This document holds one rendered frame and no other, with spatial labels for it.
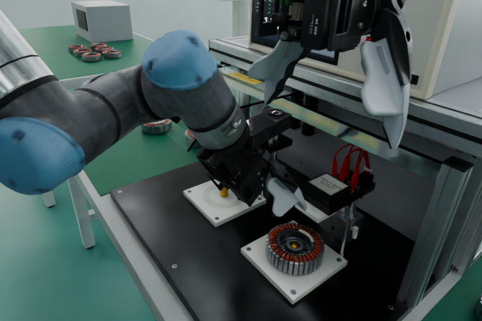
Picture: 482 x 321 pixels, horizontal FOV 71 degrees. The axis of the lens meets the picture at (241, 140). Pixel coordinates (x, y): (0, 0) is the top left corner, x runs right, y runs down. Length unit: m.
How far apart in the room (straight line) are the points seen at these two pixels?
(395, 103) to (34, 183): 0.32
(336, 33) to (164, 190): 0.71
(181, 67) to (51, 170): 0.16
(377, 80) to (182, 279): 0.52
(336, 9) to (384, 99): 0.08
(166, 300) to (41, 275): 1.28
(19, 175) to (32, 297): 1.50
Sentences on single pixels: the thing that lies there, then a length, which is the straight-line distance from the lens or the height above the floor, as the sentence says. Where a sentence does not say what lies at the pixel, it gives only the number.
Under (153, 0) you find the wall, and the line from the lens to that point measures 5.54.
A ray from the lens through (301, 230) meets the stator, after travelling 0.72.
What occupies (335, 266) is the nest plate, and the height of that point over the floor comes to 0.78.
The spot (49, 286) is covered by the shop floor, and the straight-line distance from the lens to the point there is 1.86.
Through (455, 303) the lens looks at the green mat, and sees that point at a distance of 0.79.
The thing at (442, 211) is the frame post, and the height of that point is 0.98.
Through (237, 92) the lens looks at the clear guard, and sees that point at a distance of 0.69.
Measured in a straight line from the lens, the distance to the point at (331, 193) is 0.66.
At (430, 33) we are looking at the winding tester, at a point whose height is 1.21.
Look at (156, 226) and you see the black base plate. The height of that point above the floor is 0.77.
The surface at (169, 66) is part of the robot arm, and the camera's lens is 0.38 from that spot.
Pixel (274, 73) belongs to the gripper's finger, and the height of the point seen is 1.19.
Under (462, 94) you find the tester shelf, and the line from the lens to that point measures 0.66.
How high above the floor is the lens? 1.29
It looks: 27 degrees down
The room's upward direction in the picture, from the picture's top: 2 degrees clockwise
